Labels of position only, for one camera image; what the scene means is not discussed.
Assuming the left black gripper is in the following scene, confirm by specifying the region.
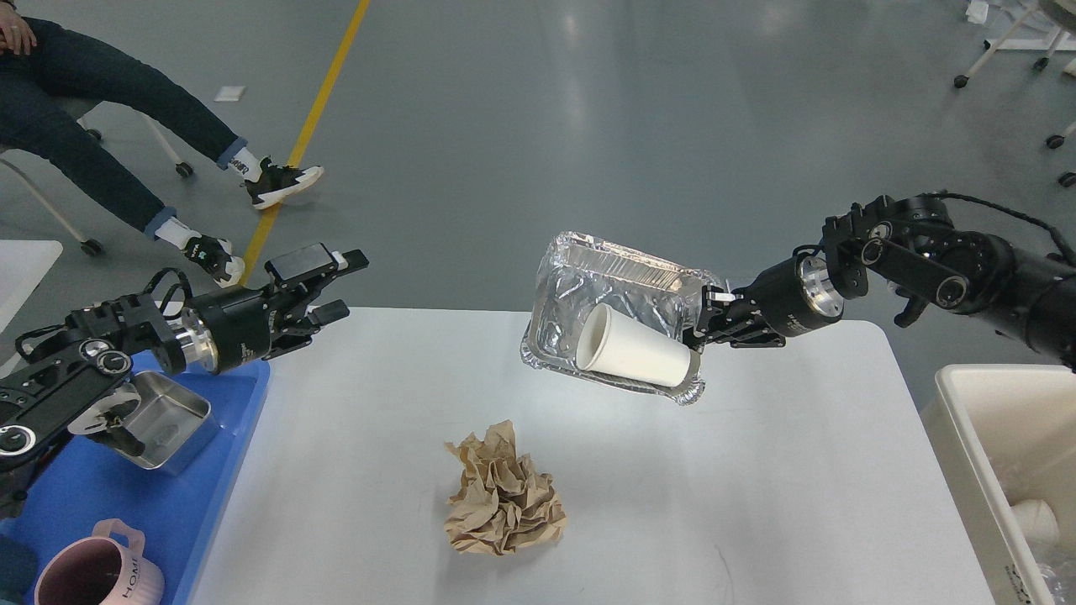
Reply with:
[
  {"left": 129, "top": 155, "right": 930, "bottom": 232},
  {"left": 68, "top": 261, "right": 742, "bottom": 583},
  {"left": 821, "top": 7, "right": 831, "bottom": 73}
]
[{"left": 176, "top": 244, "right": 369, "bottom": 375}]

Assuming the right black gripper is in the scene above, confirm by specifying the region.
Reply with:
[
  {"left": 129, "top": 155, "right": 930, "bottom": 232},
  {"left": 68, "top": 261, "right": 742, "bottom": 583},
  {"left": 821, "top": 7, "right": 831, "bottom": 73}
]
[{"left": 683, "top": 254, "right": 845, "bottom": 352}]

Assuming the white paper cup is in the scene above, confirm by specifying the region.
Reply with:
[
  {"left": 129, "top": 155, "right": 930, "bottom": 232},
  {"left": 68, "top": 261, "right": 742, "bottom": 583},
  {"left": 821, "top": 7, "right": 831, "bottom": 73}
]
[{"left": 575, "top": 303, "right": 691, "bottom": 386}]

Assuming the aluminium foil tray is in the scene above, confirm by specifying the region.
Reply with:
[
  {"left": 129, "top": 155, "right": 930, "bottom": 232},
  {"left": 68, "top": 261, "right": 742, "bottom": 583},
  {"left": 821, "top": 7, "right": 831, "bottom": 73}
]
[{"left": 520, "top": 231, "right": 724, "bottom": 406}]

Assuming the small stainless steel tray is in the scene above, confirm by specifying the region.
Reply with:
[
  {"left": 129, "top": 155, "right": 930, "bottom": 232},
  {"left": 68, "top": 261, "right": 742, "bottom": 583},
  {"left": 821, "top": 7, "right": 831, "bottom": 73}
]
[{"left": 104, "top": 371, "right": 220, "bottom": 476}]

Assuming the pink mug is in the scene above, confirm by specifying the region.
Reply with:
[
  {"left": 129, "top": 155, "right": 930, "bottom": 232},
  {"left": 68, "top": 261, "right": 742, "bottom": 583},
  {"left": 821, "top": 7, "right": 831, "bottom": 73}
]
[{"left": 34, "top": 519, "right": 165, "bottom": 604}]

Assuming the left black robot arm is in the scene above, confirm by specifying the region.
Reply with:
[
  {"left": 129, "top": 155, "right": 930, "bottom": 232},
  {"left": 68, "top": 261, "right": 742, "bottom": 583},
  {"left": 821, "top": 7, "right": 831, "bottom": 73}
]
[{"left": 1, "top": 244, "right": 369, "bottom": 519}]

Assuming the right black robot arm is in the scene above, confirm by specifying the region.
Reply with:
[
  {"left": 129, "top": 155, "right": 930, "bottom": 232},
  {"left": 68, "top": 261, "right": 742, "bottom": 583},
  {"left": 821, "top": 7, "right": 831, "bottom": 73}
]
[{"left": 681, "top": 192, "right": 1075, "bottom": 368}]

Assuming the clear floor plate left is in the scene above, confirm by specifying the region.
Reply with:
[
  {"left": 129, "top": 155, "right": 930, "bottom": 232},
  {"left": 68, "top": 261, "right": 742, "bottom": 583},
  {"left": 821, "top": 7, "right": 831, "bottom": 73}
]
[{"left": 724, "top": 276, "right": 756, "bottom": 292}]

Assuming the blue plastic tray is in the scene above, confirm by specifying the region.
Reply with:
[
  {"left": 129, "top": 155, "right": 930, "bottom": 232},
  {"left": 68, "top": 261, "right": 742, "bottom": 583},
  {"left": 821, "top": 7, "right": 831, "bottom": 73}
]
[{"left": 3, "top": 361, "right": 272, "bottom": 604}]

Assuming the crumpled brown paper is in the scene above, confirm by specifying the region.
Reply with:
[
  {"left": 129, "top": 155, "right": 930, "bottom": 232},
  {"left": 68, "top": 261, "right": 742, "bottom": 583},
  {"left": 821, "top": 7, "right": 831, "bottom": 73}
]
[{"left": 443, "top": 420, "right": 567, "bottom": 555}]

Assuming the white side table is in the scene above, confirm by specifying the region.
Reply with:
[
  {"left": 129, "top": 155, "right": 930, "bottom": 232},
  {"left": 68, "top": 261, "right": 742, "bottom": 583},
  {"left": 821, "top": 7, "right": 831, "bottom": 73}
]
[{"left": 1, "top": 239, "right": 63, "bottom": 330}]

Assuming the white bin right side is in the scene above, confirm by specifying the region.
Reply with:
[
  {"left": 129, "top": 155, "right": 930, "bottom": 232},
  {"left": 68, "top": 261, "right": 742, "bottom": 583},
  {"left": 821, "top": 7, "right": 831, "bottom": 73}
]
[{"left": 920, "top": 365, "right": 1075, "bottom": 604}]

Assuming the white wheeled chair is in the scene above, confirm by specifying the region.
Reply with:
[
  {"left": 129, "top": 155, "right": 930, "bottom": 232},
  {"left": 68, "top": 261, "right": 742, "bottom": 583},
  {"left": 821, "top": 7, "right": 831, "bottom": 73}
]
[{"left": 3, "top": 86, "right": 176, "bottom": 239}]

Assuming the person in black sweater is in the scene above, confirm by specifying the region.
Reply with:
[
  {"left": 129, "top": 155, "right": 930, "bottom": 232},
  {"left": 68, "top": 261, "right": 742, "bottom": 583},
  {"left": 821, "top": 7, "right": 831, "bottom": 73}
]
[{"left": 0, "top": 0, "right": 325, "bottom": 289}]

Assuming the white cup in bin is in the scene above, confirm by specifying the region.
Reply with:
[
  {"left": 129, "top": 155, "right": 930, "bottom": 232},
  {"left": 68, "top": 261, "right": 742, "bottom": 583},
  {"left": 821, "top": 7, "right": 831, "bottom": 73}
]
[{"left": 1010, "top": 500, "right": 1061, "bottom": 546}]

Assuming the white rolling cart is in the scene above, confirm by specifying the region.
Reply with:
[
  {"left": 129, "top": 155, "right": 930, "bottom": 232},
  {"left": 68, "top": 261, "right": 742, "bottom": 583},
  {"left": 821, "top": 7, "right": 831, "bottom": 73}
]
[{"left": 953, "top": 1, "right": 1075, "bottom": 92}]

